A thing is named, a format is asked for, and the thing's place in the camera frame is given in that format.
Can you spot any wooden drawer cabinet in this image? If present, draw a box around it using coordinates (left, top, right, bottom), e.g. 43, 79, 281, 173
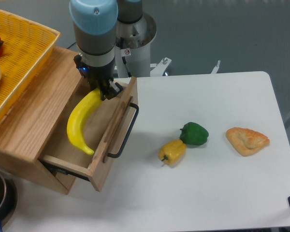
0, 47, 84, 194

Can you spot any green toy bell pepper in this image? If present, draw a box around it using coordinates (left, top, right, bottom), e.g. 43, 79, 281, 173
179, 122, 209, 145

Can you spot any toy baked pastry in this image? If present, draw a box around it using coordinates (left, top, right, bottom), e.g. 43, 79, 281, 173
226, 127, 270, 157

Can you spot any black drawer handle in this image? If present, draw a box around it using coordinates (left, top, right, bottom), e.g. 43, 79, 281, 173
107, 102, 139, 159

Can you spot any open wooden top drawer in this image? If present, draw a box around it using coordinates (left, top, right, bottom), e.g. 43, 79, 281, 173
39, 77, 138, 191

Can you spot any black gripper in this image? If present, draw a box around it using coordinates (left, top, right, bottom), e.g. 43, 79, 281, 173
73, 55, 123, 101

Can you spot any yellow toy bell pepper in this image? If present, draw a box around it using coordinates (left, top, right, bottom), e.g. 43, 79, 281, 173
159, 139, 187, 165

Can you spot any dark metal pot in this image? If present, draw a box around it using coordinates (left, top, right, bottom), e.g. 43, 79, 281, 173
0, 172, 18, 232

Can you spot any yellow plastic basket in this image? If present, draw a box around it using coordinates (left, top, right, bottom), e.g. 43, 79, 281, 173
0, 10, 60, 121

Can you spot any yellow toy banana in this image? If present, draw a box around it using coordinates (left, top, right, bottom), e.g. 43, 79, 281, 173
66, 88, 102, 155

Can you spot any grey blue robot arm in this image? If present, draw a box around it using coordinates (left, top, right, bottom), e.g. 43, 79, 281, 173
69, 0, 143, 100

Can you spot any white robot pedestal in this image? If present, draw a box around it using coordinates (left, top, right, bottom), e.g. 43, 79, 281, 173
115, 13, 172, 78

